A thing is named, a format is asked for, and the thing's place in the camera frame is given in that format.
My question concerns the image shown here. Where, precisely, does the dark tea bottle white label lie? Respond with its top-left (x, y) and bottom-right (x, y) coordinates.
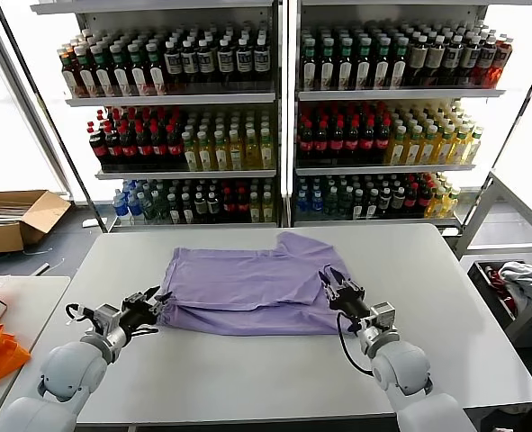
top-left (110, 43), bottom-right (132, 97)
top-left (128, 42), bottom-right (151, 96)
top-left (180, 192), bottom-right (195, 225)
top-left (92, 44), bottom-right (113, 97)
top-left (351, 188), bottom-right (366, 221)
top-left (391, 37), bottom-right (408, 89)
top-left (302, 38), bottom-right (318, 89)
top-left (75, 46), bottom-right (96, 98)
top-left (365, 188), bottom-right (380, 221)
top-left (167, 193), bottom-right (182, 225)
top-left (338, 38), bottom-right (354, 89)
top-left (320, 38), bottom-right (336, 89)
top-left (374, 37), bottom-right (391, 89)
top-left (147, 41), bottom-right (168, 95)
top-left (356, 37), bottom-right (372, 89)

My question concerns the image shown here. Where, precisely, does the red patterned cloth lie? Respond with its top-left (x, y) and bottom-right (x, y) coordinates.
top-left (483, 265), bottom-right (518, 319)

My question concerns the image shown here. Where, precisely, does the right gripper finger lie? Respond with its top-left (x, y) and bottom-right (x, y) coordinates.
top-left (330, 267), bottom-right (365, 293)
top-left (318, 269), bottom-right (338, 301)

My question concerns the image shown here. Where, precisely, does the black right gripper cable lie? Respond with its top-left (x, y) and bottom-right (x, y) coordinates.
top-left (335, 312), bottom-right (377, 377)

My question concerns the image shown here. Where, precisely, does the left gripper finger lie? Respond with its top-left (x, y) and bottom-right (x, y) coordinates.
top-left (131, 287), bottom-right (160, 307)
top-left (149, 292), bottom-right (174, 316)

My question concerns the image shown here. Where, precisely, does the white grey crumpled cloth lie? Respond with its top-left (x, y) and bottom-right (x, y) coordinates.
top-left (497, 260), bottom-right (532, 312)

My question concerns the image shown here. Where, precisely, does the black plastic crate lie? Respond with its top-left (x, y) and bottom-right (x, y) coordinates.
top-left (465, 259), bottom-right (532, 350)

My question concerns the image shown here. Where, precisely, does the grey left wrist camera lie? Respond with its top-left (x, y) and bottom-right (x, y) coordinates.
top-left (93, 303), bottom-right (122, 334)

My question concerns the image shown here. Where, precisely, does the cola bottle red cap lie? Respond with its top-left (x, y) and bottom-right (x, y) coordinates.
top-left (88, 127), bottom-right (109, 167)
top-left (358, 119), bottom-right (376, 163)
top-left (374, 119), bottom-right (392, 163)
top-left (298, 120), bottom-right (315, 163)
top-left (121, 125), bottom-right (139, 167)
top-left (166, 124), bottom-right (185, 166)
top-left (313, 120), bottom-right (330, 163)
top-left (104, 125), bottom-right (123, 167)
top-left (151, 124), bottom-right (169, 167)
top-left (136, 124), bottom-right (154, 167)
top-left (343, 119), bottom-right (361, 163)
top-left (418, 182), bottom-right (432, 219)
top-left (221, 187), bottom-right (237, 224)
top-left (236, 187), bottom-right (250, 224)
top-left (404, 183), bottom-right (419, 219)
top-left (328, 120), bottom-right (346, 163)

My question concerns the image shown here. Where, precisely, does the green water bottle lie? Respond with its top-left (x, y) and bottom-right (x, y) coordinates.
top-left (140, 192), bottom-right (156, 222)
top-left (338, 186), bottom-right (353, 221)
top-left (324, 186), bottom-right (340, 221)

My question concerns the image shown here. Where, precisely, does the dark bottle beige label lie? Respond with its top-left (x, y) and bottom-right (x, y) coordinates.
top-left (408, 35), bottom-right (430, 87)
top-left (426, 35), bottom-right (446, 87)

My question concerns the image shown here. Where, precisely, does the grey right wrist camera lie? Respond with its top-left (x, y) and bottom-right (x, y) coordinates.
top-left (369, 301), bottom-right (401, 337)

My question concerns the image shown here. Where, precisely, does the white sticks bundle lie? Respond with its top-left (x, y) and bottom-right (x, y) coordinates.
top-left (0, 202), bottom-right (32, 228)

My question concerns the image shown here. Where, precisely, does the thin black left camera cable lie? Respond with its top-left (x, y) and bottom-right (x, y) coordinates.
top-left (64, 302), bottom-right (96, 326)

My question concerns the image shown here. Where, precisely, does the brown cardboard box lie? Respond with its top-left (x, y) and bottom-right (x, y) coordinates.
top-left (0, 189), bottom-right (72, 256)

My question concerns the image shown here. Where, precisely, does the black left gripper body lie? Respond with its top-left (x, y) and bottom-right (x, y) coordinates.
top-left (120, 301), bottom-right (158, 335)

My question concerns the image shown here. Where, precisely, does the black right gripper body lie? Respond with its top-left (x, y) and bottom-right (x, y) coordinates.
top-left (329, 287), bottom-right (371, 321)

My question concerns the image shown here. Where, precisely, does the purple t-shirt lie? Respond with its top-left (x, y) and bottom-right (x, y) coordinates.
top-left (155, 231), bottom-right (355, 337)

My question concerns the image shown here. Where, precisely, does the dark drink bottle black label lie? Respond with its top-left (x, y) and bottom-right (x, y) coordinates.
top-left (197, 40), bottom-right (217, 91)
top-left (475, 36), bottom-right (497, 87)
top-left (378, 187), bottom-right (393, 220)
top-left (235, 38), bottom-right (254, 90)
top-left (206, 192), bottom-right (222, 224)
top-left (460, 35), bottom-right (481, 87)
top-left (180, 40), bottom-right (200, 92)
top-left (253, 38), bottom-right (272, 89)
top-left (392, 186), bottom-right (407, 220)
top-left (443, 35), bottom-right (464, 87)
top-left (194, 192), bottom-right (209, 224)
top-left (216, 39), bottom-right (236, 90)
top-left (164, 40), bottom-right (183, 94)

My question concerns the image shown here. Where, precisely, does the grey metal table frame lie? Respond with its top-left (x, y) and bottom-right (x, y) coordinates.
top-left (452, 169), bottom-right (532, 253)

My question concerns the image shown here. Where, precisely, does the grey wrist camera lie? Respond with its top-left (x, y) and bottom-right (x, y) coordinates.
top-left (369, 301), bottom-right (401, 337)
top-left (93, 303), bottom-right (122, 334)

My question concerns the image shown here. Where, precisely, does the grey metal shelf rack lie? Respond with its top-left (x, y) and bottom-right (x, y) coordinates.
top-left (30, 0), bottom-right (289, 233)
top-left (287, 0), bottom-right (508, 229)

